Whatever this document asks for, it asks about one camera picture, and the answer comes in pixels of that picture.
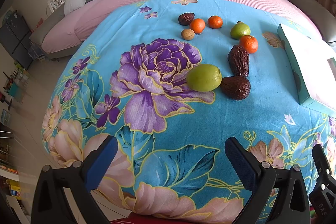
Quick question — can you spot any dark red date front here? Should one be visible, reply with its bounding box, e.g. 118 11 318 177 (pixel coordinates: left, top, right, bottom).
220 76 251 101

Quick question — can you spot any dark red date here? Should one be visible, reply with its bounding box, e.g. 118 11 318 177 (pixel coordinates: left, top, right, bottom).
228 45 249 77
220 76 251 101
178 12 195 26

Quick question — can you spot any large green jujube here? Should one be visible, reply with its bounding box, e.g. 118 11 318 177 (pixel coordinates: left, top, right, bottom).
186 64 222 92

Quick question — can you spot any orange mandarin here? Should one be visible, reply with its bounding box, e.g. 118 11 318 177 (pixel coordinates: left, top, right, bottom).
207 15 223 29
239 35 259 53
189 18 206 34

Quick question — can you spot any teal white cardboard tray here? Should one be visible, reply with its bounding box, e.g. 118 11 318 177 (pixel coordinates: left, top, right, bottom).
277 23 335 117

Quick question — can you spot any pink sofa cover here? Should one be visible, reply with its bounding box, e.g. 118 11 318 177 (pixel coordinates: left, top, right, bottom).
30 0 322 59

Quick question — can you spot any blue floral tablecloth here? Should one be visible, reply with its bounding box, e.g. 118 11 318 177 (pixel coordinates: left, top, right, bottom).
41 0 335 223

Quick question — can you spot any black cabinet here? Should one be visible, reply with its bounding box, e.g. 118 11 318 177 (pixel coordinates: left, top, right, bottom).
1 11 33 70

